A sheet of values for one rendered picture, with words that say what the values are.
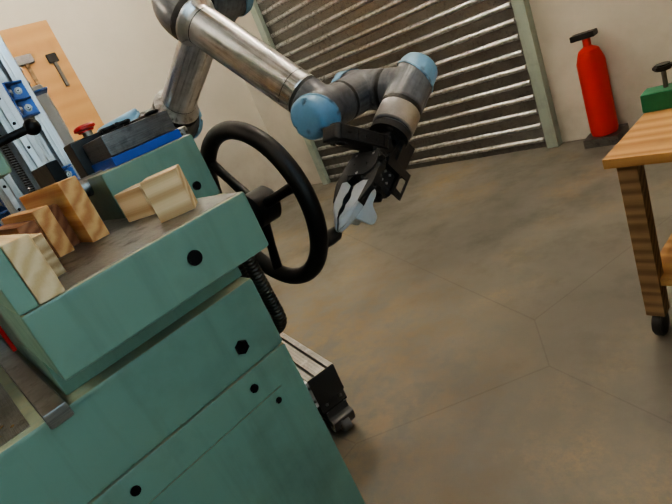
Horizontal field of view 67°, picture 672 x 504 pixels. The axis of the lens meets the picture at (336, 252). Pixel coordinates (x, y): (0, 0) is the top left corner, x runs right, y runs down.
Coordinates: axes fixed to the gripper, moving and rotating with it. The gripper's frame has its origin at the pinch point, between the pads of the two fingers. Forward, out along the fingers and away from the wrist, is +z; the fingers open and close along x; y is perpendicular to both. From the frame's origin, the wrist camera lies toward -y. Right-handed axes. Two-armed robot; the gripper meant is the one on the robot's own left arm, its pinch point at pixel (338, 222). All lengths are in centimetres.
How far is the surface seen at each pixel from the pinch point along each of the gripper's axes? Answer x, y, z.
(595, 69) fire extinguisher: 54, 147, -188
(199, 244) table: -19.0, -26.3, 19.6
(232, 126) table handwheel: 5.4, -20.6, -3.7
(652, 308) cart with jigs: -14, 94, -32
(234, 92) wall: 352, 85, -206
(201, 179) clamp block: 4.0, -21.2, 6.2
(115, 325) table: -19.0, -29.2, 28.8
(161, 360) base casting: -12.2, -21.2, 29.8
